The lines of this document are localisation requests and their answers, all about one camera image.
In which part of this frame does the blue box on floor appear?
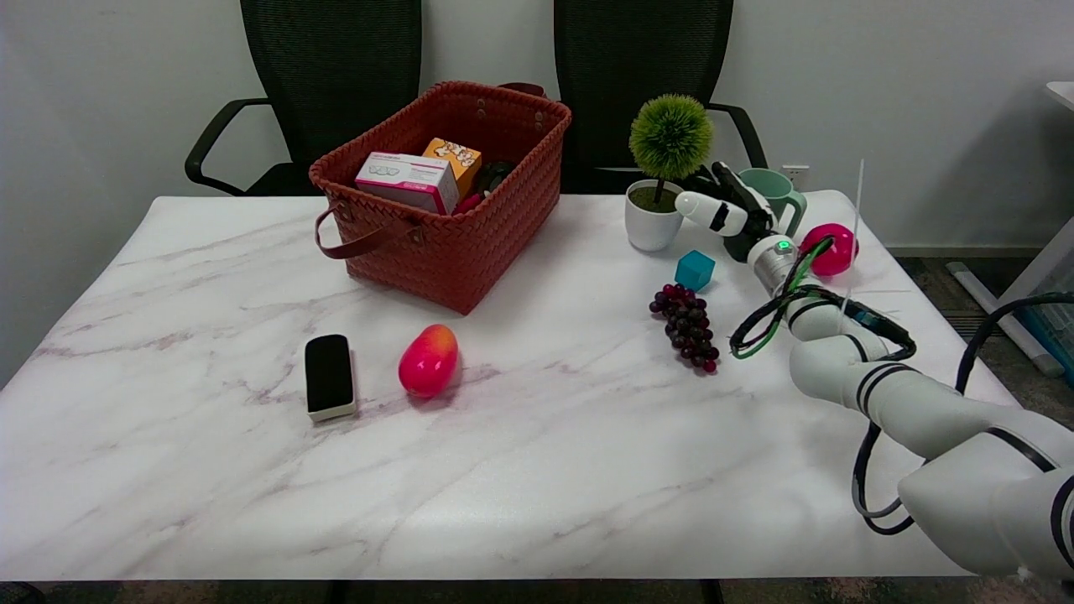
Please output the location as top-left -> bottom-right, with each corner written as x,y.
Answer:
1034,281 -> 1074,387

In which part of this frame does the pink plastic ball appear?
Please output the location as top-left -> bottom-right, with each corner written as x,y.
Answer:
799,223 -> 859,278

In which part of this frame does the green ceramic mug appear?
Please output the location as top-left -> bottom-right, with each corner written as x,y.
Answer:
738,168 -> 808,238

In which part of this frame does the white zip tie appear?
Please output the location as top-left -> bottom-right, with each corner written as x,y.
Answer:
839,159 -> 914,332

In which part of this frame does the black white board eraser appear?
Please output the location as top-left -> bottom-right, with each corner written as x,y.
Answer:
304,334 -> 358,423

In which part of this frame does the black mesh office chair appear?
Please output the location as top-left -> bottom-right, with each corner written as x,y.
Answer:
185,0 -> 423,197
554,0 -> 769,195

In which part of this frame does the pink orange toy mango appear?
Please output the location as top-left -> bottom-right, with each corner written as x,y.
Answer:
398,324 -> 461,398

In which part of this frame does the red woven basket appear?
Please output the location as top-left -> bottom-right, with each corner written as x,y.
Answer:
309,81 -> 573,316

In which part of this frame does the teal cube block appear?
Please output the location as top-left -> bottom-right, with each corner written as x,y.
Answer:
675,250 -> 717,292

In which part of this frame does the orange cardboard box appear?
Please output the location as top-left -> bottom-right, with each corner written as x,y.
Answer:
421,138 -> 483,198

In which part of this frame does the thin black cable bundle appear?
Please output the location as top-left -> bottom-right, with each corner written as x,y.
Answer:
728,239 -> 917,362

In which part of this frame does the thick black cable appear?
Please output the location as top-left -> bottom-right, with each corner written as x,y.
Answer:
852,291 -> 1074,536

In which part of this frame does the dark purple grape bunch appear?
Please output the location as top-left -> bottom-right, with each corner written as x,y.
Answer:
649,284 -> 720,375

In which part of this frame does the dark object in basket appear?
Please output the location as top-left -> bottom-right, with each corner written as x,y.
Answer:
474,161 -> 516,198

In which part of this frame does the white bar on floor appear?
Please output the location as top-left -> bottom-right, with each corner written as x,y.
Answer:
946,262 -> 1066,378

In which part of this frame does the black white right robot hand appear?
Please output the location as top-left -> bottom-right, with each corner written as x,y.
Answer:
675,161 -> 777,263

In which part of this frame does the white slanted panel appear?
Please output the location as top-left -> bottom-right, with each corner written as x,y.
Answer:
998,218 -> 1074,318

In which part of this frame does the pink white cardboard box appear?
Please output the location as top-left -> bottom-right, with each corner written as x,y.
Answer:
355,152 -> 460,216

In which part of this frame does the green ball plant white pot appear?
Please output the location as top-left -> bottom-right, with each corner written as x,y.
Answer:
624,94 -> 715,253

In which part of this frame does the green cable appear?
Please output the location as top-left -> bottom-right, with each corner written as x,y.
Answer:
732,237 -> 836,360

